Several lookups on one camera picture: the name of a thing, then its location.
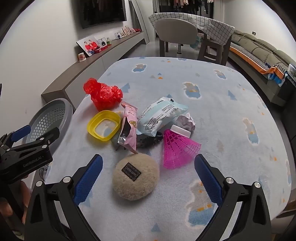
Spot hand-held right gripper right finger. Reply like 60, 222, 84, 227
194, 153, 272, 241

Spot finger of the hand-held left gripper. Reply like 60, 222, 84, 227
10, 127, 60, 154
0, 125, 31, 151

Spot row of hanging clothes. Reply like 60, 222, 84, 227
166, 0, 215, 12

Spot white paper ball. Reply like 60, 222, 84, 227
174, 113, 196, 132

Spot person's left hand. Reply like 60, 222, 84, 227
0, 180, 33, 218

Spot leaning mirror panel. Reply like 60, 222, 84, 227
128, 0, 151, 44

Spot black plastic hair clip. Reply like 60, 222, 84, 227
136, 131, 163, 149

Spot white teal wipes packet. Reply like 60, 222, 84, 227
136, 96, 189, 137

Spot table with checkered cloth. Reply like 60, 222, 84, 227
148, 12, 235, 45

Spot pink snack packet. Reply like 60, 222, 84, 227
117, 101, 139, 154

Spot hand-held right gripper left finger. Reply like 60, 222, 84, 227
24, 153, 103, 241

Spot red plastic bag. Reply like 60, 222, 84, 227
83, 77, 124, 112

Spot grey perforated plastic basket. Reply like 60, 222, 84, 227
22, 98, 74, 151

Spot large photo frame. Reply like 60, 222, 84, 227
76, 37, 102, 57

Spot beige fluffy plush pouch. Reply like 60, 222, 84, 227
112, 153, 160, 201

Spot yellow plastic lid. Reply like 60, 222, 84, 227
87, 110, 121, 141

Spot black cable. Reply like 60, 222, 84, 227
39, 165, 51, 181

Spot magenta plastic shuttlecock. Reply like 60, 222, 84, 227
163, 129, 202, 169

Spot houndstooth orange sofa cover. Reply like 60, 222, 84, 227
229, 43, 289, 87

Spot table with blue patterned cloth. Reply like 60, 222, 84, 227
44, 57, 292, 241

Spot black wall television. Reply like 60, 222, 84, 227
77, 0, 127, 29

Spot olive green sofa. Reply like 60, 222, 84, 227
228, 30, 296, 107

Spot grey plastic stool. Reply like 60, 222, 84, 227
198, 35, 229, 66

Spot grey round-back chair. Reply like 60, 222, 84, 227
154, 19, 198, 57

